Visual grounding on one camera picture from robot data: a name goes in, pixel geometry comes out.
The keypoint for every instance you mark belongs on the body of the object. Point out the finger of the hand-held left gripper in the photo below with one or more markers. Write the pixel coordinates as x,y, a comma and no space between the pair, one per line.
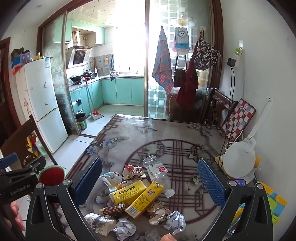
8,160
35,165

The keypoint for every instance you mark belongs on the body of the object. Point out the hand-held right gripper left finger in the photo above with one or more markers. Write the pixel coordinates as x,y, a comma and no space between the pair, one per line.
89,179

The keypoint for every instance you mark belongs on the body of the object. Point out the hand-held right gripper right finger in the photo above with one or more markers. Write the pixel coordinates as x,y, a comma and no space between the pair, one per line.
211,183

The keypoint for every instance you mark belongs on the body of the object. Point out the red bin green rim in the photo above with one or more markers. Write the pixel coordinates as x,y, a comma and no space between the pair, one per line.
52,175

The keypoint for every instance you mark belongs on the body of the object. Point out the yellow wrapper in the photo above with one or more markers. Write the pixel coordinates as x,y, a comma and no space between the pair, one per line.
144,199

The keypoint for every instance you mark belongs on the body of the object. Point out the red white wrapper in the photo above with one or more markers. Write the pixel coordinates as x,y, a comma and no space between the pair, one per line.
158,212

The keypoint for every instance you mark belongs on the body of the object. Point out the person's left hand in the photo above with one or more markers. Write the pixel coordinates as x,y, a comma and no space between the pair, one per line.
16,215

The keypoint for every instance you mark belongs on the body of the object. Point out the person's right hand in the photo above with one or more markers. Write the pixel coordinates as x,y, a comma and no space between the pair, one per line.
170,237

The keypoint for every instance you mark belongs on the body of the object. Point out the green plastic bag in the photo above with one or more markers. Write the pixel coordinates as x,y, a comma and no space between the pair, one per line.
42,148

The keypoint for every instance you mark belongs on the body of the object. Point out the yellow toy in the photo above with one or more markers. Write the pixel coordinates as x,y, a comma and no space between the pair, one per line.
31,144

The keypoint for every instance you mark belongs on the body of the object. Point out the blue white snack bag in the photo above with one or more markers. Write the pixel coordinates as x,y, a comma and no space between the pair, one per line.
111,179

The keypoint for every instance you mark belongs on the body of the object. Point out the dark wooden chair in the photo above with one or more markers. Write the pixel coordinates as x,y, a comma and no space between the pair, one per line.
20,136

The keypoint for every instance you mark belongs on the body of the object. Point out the white desk lamp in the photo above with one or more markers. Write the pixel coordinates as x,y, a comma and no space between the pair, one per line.
239,160

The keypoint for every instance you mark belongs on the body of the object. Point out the small brown carton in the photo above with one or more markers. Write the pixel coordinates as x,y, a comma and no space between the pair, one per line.
113,208

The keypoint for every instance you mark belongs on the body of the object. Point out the yellow medicine box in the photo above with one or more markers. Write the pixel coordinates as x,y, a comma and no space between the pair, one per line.
129,190

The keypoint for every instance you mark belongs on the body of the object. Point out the crumpled printed paper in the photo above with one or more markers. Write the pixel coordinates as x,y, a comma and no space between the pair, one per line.
134,172

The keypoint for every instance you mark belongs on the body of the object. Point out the crumpled bluish paper ball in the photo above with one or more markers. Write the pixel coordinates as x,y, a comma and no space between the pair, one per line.
175,221

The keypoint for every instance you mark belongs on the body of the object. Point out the crushed clear plastic bottle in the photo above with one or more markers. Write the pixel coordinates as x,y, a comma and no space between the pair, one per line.
157,172

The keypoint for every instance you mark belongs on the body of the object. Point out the black kitchen waste bin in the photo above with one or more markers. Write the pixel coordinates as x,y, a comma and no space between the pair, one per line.
81,121

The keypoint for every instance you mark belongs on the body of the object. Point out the crumpled white paper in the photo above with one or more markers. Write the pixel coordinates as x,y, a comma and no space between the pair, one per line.
124,229

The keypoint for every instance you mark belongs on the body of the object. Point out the white refrigerator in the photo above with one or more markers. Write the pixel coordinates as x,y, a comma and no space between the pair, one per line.
44,104

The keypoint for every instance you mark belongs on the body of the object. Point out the grey dustpan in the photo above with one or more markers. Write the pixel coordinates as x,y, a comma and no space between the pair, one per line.
97,116

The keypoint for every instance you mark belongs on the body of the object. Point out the colourful box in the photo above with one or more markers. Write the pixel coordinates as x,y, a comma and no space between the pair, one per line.
275,204

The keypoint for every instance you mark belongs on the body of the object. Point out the checkered cushion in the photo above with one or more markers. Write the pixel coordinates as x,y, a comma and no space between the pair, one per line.
240,118

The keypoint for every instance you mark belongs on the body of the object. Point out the crumpled grey paper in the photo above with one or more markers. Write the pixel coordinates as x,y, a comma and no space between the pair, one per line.
152,236

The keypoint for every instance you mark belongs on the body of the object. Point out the carved wooden chair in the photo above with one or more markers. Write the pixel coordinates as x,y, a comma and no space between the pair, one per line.
222,102

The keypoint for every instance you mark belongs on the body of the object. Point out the dark red garment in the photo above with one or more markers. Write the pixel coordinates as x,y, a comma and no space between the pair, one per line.
188,90

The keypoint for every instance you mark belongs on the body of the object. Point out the black wok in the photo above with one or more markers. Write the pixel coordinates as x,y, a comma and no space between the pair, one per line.
76,78

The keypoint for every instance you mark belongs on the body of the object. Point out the teal kitchen base cabinets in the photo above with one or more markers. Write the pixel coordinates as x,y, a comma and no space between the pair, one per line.
124,90

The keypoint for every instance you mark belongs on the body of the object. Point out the clear plastic box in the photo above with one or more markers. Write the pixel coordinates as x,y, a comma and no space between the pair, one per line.
26,58

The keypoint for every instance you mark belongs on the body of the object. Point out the black frying pan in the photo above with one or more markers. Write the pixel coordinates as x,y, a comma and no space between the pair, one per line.
87,74

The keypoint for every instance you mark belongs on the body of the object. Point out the white bottle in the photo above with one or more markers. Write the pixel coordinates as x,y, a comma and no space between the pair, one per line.
95,72

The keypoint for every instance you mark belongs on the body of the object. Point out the dark cloth bundle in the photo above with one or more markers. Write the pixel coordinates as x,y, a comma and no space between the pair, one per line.
18,52

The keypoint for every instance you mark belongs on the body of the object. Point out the black handbag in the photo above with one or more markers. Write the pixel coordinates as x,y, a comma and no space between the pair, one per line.
179,77

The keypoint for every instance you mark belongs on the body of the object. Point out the silver range hood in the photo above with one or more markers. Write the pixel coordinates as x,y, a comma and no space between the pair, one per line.
79,56

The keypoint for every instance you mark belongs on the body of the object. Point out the blue hanging towel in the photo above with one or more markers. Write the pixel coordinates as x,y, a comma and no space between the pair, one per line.
112,63

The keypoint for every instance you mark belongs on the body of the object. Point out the black charger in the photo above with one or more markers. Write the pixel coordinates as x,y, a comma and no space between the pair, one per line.
230,62

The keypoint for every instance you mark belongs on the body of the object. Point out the plaid hanging cloth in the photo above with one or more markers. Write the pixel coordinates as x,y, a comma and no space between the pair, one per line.
163,67

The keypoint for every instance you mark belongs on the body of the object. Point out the letter print bag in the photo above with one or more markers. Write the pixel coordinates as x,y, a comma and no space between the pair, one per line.
207,55

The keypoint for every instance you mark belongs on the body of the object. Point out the blue white tissue pack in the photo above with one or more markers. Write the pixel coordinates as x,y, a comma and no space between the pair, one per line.
182,40

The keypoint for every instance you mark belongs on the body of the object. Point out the white green wall device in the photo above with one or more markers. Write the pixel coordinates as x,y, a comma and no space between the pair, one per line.
238,54

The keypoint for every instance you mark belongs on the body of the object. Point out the teal kitchen wall cabinets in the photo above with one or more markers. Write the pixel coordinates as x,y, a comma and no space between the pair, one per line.
57,32

